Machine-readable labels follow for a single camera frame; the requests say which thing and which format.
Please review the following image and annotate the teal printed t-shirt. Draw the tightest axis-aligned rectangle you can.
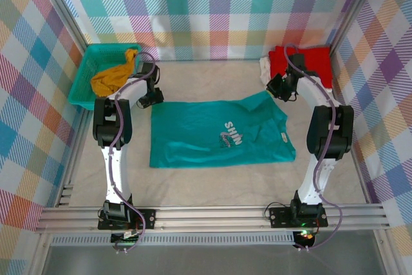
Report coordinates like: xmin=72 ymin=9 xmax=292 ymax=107
xmin=149 ymin=90 xmax=296 ymax=169

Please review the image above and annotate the white folded t-shirt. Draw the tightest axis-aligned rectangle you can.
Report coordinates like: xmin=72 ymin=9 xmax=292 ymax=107
xmin=259 ymin=56 xmax=333 ymax=93

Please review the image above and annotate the red folded t-shirt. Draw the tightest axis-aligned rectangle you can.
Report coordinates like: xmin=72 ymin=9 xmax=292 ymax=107
xmin=268 ymin=46 xmax=333 ymax=90

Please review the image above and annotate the mustard yellow t-shirt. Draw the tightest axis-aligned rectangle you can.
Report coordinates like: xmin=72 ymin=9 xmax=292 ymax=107
xmin=90 ymin=48 xmax=142 ymax=98

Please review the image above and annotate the teal plastic basket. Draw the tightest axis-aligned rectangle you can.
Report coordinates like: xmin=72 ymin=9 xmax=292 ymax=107
xmin=69 ymin=43 xmax=143 ymax=110

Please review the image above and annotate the black right controller board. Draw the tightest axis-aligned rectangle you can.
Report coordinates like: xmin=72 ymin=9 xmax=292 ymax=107
xmin=294 ymin=229 xmax=318 ymax=247

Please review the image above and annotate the green left controller board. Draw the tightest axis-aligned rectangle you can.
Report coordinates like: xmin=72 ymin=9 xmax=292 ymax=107
xmin=110 ymin=228 xmax=144 ymax=245

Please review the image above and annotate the aluminium right frame post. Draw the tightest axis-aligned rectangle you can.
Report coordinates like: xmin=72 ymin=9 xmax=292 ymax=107
xmin=328 ymin=0 xmax=386 ymax=51

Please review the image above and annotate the aluminium frame post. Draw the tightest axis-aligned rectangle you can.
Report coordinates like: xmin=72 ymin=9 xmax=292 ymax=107
xmin=328 ymin=0 xmax=386 ymax=51
xmin=37 ymin=0 xmax=89 ymax=60

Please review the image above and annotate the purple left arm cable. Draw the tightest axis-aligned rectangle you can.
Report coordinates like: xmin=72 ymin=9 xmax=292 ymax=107
xmin=108 ymin=51 xmax=161 ymax=254

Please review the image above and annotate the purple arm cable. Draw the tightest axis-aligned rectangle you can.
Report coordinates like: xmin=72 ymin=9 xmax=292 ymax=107
xmin=282 ymin=43 xmax=342 ymax=252
xmin=108 ymin=51 xmax=161 ymax=254

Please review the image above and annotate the aluminium left frame post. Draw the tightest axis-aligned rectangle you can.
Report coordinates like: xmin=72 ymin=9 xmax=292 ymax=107
xmin=37 ymin=0 xmax=89 ymax=60

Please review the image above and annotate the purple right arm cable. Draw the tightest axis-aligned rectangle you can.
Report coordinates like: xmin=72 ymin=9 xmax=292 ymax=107
xmin=282 ymin=43 xmax=342 ymax=252

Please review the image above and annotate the long aluminium base rail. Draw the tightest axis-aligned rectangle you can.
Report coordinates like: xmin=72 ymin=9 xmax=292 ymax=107
xmin=34 ymin=204 xmax=392 ymax=234

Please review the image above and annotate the grey slotted cable duct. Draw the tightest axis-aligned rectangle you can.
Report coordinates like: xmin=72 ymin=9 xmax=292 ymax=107
xmin=51 ymin=234 xmax=295 ymax=247

